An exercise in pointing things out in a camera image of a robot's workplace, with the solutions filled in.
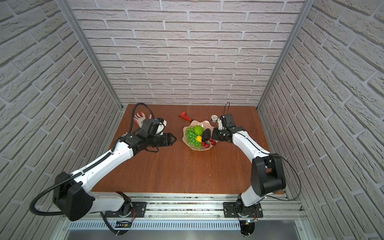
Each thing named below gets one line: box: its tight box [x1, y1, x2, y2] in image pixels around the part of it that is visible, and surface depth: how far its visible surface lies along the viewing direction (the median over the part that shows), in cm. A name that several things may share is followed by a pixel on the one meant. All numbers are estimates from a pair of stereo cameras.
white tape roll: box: [210, 114, 219, 123], surface depth 112 cm
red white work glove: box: [133, 112, 152, 128], surface depth 112 cm
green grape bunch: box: [185, 125, 202, 148], surface depth 96 cm
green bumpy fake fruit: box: [193, 125, 204, 136], surface depth 99 cm
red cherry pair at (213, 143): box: [209, 137, 217, 146], surface depth 89 cm
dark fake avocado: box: [202, 128, 211, 142], surface depth 100 cm
